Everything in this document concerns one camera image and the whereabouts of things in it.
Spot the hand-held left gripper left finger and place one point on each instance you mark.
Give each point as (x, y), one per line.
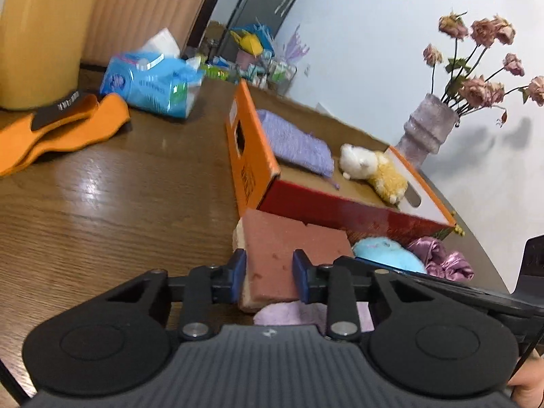
(238, 275)

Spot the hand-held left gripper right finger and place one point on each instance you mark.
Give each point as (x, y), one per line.
(300, 277)

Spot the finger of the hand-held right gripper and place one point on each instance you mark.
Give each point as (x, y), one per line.
(459, 290)

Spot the red and yellow scouring sponge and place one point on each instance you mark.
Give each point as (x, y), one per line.
(276, 242)

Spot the orange cardboard box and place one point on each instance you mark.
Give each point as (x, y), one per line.
(250, 165)

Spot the person's right hand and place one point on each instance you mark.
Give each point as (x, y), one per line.
(529, 384)

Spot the lilac fluffy cloth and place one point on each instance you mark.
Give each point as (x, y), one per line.
(293, 314)

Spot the dark chair back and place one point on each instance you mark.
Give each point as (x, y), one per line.
(532, 263)

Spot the white and yellow plush toy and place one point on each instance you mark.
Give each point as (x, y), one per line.
(374, 170)

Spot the purple knitted pouch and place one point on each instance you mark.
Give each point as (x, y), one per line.
(293, 140)

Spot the grey textured vase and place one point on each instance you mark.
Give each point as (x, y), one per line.
(425, 129)

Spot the dried pink roses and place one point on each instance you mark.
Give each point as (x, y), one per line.
(478, 87)

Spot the blue tissue pack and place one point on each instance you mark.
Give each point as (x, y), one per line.
(148, 80)

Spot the yellow and blue toy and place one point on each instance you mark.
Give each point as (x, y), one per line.
(250, 40)

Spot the yellow suitcase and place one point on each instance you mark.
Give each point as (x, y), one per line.
(38, 38)

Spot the purple wall sticker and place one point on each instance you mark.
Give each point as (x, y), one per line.
(295, 46)

